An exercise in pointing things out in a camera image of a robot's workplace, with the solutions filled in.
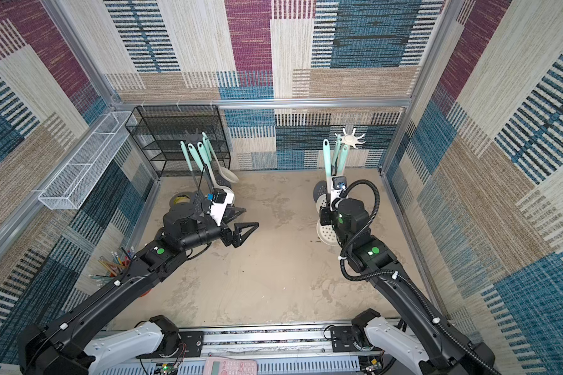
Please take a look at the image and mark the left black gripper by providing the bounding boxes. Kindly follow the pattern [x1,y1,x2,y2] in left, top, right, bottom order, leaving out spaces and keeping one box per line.
[179,206,259,255]

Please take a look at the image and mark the white skimmer mint handle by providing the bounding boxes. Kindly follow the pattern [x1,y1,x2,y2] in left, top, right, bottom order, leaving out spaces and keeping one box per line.
[203,133,239,184]

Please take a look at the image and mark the grey utensil rack stand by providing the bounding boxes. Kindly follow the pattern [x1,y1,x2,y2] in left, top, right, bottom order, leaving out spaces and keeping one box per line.
[177,129,236,207]

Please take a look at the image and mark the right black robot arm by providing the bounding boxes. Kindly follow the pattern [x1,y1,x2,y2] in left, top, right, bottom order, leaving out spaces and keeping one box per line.
[319,195,498,374]

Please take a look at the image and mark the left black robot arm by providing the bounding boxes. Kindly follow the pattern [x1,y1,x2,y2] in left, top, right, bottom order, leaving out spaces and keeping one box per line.
[18,203,259,374]

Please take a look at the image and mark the white utensil rack stand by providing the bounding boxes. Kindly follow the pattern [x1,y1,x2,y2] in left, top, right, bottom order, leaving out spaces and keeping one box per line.
[340,128,366,152]

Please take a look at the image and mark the black mesh shelf rack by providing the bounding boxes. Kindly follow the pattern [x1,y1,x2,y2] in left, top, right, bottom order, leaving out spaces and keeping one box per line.
[125,105,231,178]

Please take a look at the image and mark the red pencil cup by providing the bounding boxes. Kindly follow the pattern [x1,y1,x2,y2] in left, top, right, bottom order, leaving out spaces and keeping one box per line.
[89,247,135,286]

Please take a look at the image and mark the pink calculator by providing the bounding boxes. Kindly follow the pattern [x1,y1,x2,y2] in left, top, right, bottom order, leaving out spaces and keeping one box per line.
[203,357,258,375]

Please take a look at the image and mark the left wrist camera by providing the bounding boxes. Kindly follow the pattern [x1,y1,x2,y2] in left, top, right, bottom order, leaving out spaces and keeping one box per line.
[206,187,229,226]

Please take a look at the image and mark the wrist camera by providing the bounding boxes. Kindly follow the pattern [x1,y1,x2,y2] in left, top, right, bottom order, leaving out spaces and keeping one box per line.
[206,187,229,226]
[328,176,348,210]

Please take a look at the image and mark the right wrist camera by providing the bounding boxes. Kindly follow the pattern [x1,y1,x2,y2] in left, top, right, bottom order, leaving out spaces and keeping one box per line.
[328,176,348,210]

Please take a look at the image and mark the grey duct tape roll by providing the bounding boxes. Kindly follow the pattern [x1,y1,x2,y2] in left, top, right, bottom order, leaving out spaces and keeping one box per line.
[169,192,192,208]

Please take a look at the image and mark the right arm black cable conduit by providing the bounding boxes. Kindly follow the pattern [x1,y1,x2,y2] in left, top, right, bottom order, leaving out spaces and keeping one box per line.
[337,180,503,375]

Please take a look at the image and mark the white wire wall basket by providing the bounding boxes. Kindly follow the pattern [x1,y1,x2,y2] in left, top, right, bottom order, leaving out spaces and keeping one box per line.
[38,111,131,210]

